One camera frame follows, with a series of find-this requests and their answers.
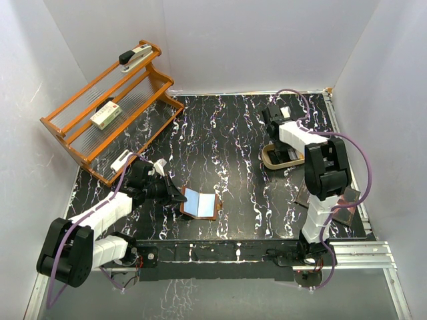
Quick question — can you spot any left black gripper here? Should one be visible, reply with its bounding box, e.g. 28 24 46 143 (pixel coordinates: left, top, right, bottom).
143 173 187 206

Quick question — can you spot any dark red picture book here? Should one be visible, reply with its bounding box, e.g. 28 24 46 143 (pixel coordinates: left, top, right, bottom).
294 179 362 227

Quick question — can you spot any silver card in tray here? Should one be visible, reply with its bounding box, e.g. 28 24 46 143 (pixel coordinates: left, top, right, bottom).
288 149 299 161

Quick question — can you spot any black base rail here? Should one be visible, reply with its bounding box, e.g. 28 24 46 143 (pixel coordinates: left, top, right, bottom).
99 238 338 283

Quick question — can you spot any black and beige stapler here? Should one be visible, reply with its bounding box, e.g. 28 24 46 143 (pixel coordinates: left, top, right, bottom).
119 45 153 73

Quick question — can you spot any orange wooden shelf rack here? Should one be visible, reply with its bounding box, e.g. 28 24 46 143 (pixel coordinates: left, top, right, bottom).
40 40 184 186

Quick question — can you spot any small white box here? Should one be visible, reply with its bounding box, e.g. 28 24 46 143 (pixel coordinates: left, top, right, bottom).
110 149 134 173

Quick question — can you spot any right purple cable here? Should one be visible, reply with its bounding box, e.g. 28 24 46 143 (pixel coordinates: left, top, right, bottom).
269 88 373 291

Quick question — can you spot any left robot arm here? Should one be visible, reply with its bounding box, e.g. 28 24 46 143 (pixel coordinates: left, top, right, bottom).
36 159 187 287

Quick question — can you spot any purple cable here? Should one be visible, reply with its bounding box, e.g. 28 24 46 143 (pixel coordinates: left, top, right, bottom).
269 88 373 291
45 153 141 309

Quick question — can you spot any brown leather card holder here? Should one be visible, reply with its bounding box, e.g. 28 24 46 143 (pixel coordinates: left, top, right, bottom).
179 187 222 221

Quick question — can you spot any beige oval tray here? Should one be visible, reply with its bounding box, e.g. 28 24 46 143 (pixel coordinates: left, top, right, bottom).
262 144 305 171

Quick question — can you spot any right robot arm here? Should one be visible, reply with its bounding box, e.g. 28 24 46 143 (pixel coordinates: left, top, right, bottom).
262 106 352 265

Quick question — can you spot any white staples box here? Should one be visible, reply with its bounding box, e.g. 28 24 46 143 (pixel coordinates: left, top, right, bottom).
90 101 122 130

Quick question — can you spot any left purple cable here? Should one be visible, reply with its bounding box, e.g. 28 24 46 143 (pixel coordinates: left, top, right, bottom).
45 153 141 309

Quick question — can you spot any black card in tray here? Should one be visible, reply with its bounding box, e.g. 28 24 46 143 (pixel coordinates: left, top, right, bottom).
268 149 291 165

